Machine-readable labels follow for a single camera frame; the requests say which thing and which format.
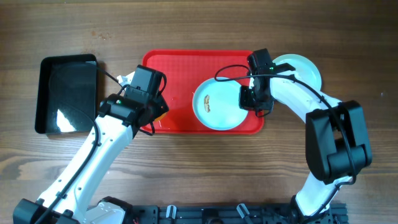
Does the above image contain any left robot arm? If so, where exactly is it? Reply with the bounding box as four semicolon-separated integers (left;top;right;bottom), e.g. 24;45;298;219
12;65;169;223

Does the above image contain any red plastic tray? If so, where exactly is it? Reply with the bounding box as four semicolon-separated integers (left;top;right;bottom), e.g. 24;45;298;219
142;49;264;134

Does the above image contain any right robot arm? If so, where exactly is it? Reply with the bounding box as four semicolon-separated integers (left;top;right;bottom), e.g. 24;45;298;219
239;49;373;223

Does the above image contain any black rectangular water tray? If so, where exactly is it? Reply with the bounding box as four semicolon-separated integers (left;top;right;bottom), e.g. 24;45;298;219
35;54;98;134

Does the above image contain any light blue plate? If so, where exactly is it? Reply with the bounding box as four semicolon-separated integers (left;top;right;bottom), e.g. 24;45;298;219
273;54;322;91
192;77;248;131

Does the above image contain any orange sponge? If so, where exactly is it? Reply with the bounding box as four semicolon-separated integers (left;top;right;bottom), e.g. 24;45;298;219
154;113;167;121

